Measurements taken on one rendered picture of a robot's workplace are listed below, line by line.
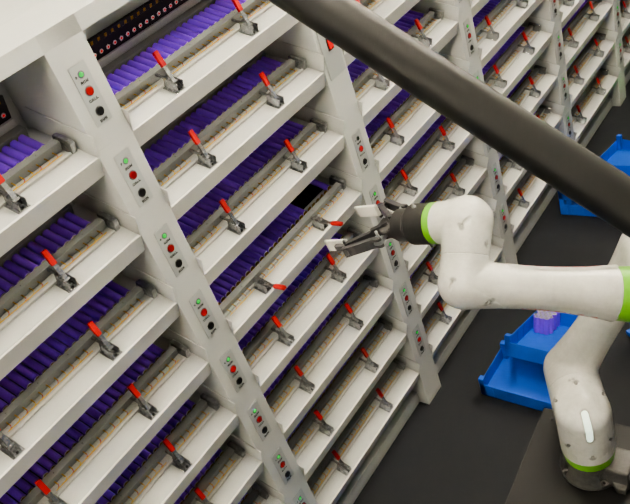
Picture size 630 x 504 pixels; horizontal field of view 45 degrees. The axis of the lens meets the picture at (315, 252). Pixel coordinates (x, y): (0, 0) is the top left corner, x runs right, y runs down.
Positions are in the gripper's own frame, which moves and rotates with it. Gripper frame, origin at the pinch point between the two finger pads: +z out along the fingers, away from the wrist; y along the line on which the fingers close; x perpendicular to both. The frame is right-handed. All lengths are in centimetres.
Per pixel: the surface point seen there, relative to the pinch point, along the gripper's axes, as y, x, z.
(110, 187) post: -40, 41, 12
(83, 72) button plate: -34, 62, 5
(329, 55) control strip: 33.6, 31.5, 11.6
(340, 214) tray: 19.1, -8.5, 20.9
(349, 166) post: 30.3, 0.1, 20.5
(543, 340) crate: 68, -101, 11
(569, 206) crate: 147, -97, 31
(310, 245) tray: 4.6, -8.3, 21.3
